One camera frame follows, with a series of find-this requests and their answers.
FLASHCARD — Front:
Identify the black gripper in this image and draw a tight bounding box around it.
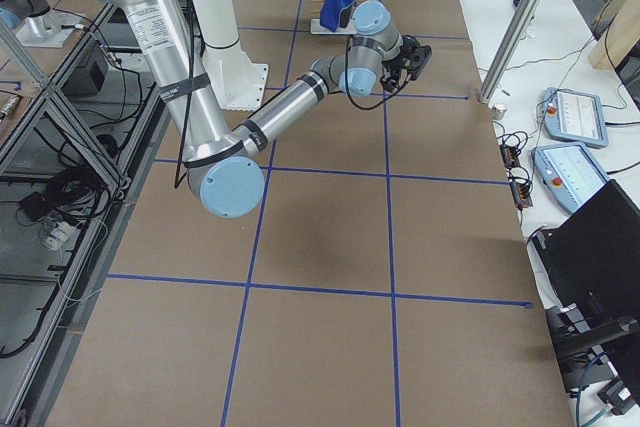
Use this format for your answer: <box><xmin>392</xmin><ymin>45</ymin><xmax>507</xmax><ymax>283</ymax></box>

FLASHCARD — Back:
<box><xmin>380</xmin><ymin>59</ymin><xmax>411</xmax><ymax>93</ymax></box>

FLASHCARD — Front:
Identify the blue microfiber towel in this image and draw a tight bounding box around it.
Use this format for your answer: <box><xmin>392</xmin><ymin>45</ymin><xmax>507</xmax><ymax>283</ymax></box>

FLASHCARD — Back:
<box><xmin>319</xmin><ymin>0</ymin><xmax>357</xmax><ymax>32</ymax></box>

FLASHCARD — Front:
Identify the white rack base tray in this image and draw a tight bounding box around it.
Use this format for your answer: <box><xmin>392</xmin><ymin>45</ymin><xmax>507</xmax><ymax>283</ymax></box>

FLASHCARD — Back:
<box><xmin>309</xmin><ymin>18</ymin><xmax>359</xmax><ymax>37</ymax></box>

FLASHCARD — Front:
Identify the small metal cylinder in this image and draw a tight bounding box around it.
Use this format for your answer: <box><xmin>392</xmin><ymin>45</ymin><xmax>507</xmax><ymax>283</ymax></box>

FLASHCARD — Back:
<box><xmin>491</xmin><ymin>103</ymin><xmax>507</xmax><ymax>121</ymax></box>

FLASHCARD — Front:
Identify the teach pendant tablet far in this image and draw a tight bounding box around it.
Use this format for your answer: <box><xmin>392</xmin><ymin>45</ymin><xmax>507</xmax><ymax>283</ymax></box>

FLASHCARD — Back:
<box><xmin>539</xmin><ymin>87</ymin><xmax>609</xmax><ymax>148</ymax></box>

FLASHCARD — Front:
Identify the teach pendant tablet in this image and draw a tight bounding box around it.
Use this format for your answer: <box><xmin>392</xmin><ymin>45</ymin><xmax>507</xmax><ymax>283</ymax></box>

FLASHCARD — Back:
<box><xmin>539</xmin><ymin>87</ymin><xmax>609</xmax><ymax>148</ymax></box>
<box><xmin>532</xmin><ymin>141</ymin><xmax>610</xmax><ymax>214</ymax></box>

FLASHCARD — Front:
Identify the teach pendant tablet near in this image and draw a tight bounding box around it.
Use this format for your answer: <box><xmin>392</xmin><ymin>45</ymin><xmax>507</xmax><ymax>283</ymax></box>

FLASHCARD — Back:
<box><xmin>532</xmin><ymin>141</ymin><xmax>610</xmax><ymax>214</ymax></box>

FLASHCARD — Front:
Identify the black monitor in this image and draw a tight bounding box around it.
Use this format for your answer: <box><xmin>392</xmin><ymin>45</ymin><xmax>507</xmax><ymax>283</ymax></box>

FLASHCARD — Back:
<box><xmin>533</xmin><ymin>179</ymin><xmax>639</xmax><ymax>379</ymax></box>

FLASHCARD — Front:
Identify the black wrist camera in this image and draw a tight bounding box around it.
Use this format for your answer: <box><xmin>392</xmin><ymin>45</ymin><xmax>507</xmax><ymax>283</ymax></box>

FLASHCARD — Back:
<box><xmin>396</xmin><ymin>35</ymin><xmax>432</xmax><ymax>81</ymax></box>

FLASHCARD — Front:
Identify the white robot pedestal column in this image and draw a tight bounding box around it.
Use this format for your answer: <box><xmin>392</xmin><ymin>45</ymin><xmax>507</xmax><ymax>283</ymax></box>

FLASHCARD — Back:
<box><xmin>193</xmin><ymin>0</ymin><xmax>269</xmax><ymax>111</ymax></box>

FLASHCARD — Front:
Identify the aluminium frame post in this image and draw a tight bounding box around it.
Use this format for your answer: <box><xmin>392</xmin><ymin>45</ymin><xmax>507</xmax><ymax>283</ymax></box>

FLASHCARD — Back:
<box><xmin>478</xmin><ymin>0</ymin><xmax>540</xmax><ymax>104</ymax></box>

